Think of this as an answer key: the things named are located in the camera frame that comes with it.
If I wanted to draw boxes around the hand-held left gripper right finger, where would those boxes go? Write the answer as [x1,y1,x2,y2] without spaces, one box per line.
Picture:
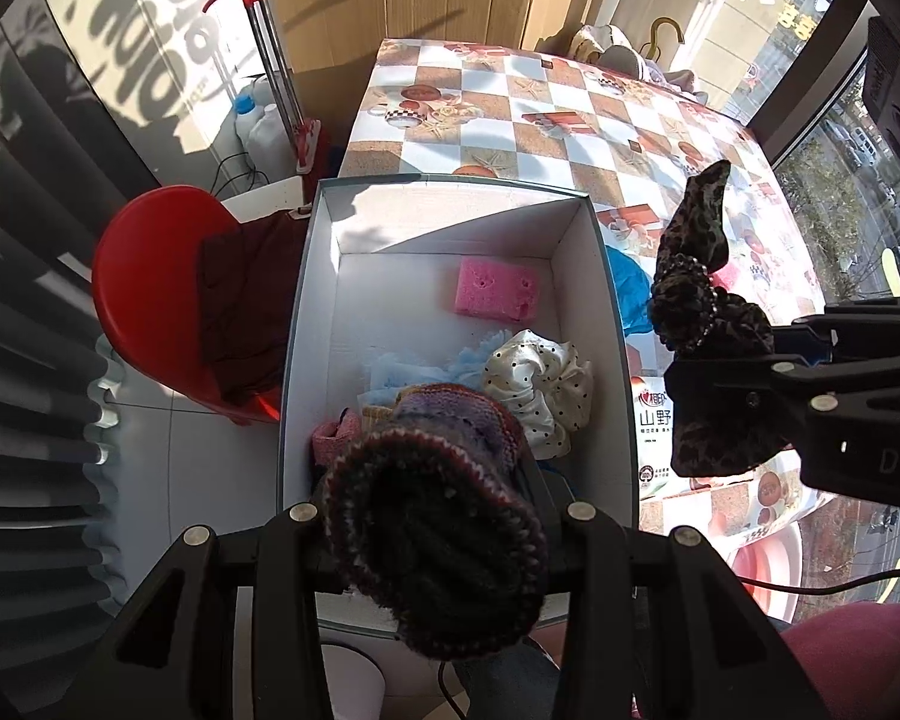
[540,499,833,720]

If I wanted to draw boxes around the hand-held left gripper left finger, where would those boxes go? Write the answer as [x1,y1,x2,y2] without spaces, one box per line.
[67,502,346,720]

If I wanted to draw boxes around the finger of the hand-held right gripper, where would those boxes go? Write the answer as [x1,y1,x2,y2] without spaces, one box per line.
[664,358,833,428]
[769,298,900,365]

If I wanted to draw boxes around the pink and navy knitted sock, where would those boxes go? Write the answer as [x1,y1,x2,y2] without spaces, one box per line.
[319,382,552,661]

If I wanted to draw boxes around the leopard print scrunchie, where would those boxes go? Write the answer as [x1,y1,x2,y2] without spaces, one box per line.
[647,159,796,477]

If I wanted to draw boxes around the cream polka dot scrunchie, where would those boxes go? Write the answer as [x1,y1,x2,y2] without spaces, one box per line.
[482,328,595,461]

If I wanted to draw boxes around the grey cardboard box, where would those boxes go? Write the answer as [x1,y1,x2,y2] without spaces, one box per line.
[277,174,642,642]

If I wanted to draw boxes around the white printed tissue packet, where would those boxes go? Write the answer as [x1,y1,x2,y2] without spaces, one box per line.
[630,382,692,503]

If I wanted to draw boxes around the pink fuzzy sock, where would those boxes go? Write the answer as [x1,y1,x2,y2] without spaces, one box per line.
[311,409,365,467]

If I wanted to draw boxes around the blue plastic bag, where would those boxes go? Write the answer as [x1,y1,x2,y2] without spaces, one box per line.
[606,244,657,338]

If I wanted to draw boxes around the white round bin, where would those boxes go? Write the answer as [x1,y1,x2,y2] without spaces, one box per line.
[319,641,388,720]

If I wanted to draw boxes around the pink plastic basin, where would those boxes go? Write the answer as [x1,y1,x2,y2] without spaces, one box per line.
[727,521,805,616]

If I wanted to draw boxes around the light blue ruffled cloth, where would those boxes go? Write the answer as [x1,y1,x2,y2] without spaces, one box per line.
[360,330,515,406]

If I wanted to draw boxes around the person's leg in pink trousers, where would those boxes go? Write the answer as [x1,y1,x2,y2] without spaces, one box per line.
[784,606,900,720]

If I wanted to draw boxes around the dark red cloth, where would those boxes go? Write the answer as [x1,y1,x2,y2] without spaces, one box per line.
[195,210,314,406]

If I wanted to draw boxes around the red plastic chair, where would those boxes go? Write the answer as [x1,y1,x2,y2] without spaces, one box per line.
[90,184,286,428]

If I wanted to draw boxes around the pink cloth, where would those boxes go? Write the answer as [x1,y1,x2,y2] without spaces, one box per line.
[649,67,710,102]

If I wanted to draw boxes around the checkered printed tablecloth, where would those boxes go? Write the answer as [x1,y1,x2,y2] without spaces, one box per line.
[341,37,826,541]

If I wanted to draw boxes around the cream fluffy slippers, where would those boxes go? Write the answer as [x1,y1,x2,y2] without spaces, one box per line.
[574,22,647,77]

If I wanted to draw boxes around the white plastic bottle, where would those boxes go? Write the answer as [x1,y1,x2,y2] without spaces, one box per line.
[247,103,299,175]

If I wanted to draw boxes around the white bottle with blue cap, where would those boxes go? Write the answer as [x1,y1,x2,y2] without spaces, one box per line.
[232,79,272,137]

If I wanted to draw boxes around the black cable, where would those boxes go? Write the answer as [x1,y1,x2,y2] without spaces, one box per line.
[733,568,900,595]

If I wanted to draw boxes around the yellow umbrella handle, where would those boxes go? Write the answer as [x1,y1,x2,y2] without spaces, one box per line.
[641,15,685,62]

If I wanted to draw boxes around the red handled mop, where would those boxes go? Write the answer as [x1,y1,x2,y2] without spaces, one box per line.
[201,0,332,175]

